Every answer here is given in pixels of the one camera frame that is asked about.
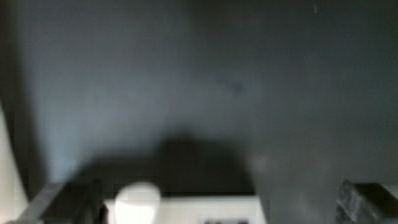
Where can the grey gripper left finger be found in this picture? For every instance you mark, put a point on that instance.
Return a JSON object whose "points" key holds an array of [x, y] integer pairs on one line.
{"points": [[67, 204]]}

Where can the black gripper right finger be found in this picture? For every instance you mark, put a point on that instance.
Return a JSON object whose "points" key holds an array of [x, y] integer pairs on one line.
{"points": [[366, 204]]}

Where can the white front drawer box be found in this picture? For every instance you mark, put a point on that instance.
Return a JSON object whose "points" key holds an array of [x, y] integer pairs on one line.
{"points": [[140, 207]]}

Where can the white U-shaped border wall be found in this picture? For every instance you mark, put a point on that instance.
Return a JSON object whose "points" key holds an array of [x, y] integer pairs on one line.
{"points": [[12, 196]]}

